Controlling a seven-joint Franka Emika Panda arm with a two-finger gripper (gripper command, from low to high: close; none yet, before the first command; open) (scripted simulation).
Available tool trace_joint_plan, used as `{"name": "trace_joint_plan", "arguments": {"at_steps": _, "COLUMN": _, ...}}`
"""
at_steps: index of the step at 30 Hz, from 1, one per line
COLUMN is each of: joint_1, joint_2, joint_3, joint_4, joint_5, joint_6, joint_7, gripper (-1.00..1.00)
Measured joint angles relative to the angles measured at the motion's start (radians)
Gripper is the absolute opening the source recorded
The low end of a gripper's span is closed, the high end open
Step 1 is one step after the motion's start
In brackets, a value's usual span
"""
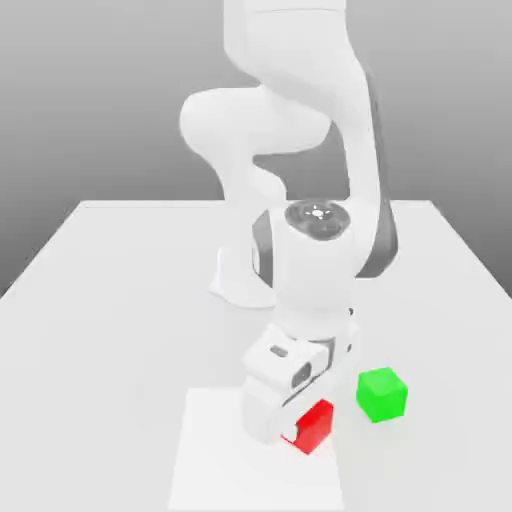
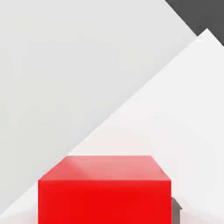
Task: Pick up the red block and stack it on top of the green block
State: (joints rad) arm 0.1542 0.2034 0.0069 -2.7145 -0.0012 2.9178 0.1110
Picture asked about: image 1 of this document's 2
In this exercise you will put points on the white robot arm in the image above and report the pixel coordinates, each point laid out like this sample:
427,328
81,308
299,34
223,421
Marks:
304,100

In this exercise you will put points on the small red cube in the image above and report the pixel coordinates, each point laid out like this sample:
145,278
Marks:
316,428

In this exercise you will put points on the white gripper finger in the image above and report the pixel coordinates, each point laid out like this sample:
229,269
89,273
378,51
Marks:
289,434

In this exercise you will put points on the small green cube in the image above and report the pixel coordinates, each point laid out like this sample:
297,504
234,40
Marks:
382,394

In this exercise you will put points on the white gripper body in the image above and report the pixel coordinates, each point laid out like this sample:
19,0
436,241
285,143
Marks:
262,416

